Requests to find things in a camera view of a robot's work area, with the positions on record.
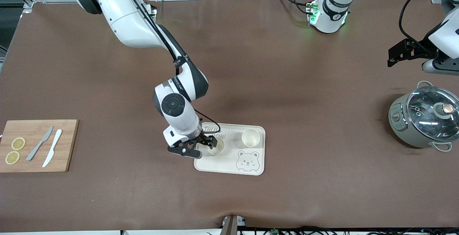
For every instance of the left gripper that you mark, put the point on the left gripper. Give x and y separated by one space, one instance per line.
418 49

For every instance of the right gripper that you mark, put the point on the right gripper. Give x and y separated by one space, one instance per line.
203 140

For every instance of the white paper cup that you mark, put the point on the white paper cup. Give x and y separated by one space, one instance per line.
218 149
251 138

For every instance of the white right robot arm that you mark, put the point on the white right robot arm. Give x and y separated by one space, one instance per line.
132 23

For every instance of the cream bear print tray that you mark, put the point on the cream bear print tray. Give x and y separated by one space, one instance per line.
222 165

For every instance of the glass pot lid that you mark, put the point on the glass pot lid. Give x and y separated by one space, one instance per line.
430 123

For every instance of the grey cooking pot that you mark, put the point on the grey cooking pot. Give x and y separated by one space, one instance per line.
398 129

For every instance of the bamboo cutting board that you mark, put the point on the bamboo cutting board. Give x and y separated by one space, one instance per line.
68 145

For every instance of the white plastic knife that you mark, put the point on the white plastic knife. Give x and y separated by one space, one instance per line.
52 149

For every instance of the grey plastic knife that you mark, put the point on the grey plastic knife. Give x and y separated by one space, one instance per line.
39 143

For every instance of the lemon slice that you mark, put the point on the lemon slice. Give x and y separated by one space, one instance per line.
18 143
12 158

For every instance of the grey table edge post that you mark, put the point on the grey table edge post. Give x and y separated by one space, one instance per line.
231 226

